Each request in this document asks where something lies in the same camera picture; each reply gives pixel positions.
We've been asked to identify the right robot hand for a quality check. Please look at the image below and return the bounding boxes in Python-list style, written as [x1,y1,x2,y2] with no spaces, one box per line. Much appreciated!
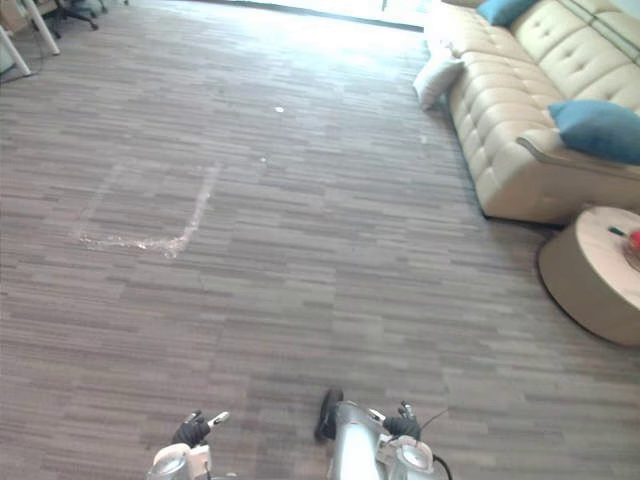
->
[382,400,422,439]

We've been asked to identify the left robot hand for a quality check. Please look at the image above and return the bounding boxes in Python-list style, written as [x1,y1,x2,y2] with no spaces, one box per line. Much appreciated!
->
[172,409,231,448]

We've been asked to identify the dark robot foot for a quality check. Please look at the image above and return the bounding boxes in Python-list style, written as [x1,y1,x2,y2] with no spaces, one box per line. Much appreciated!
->
[313,388,345,443]

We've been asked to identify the round beige coffee table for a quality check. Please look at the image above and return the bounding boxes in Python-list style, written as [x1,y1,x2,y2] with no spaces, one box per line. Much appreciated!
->
[538,205,640,347]

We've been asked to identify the white cushion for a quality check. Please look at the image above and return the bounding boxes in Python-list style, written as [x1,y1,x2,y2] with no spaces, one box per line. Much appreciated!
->
[412,48,468,112]

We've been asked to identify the cream tufted leather sofa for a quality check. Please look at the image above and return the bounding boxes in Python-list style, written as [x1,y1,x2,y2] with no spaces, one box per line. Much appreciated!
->
[423,0,640,226]

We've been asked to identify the large blue cushion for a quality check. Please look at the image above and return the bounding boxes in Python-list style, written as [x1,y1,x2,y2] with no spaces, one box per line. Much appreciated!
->
[548,99,640,166]

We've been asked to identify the white desk leg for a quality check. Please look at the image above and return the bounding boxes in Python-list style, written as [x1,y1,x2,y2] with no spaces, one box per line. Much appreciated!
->
[27,0,62,56]
[0,23,32,78]

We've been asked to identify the small blue cushion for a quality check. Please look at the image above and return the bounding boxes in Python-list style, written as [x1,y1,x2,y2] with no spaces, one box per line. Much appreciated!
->
[476,0,538,27]

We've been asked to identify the black office chair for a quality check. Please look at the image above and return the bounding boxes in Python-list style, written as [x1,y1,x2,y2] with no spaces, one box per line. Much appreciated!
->
[47,0,100,40]

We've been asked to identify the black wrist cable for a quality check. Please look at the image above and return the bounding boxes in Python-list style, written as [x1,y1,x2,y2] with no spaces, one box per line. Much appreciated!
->
[418,408,453,480]

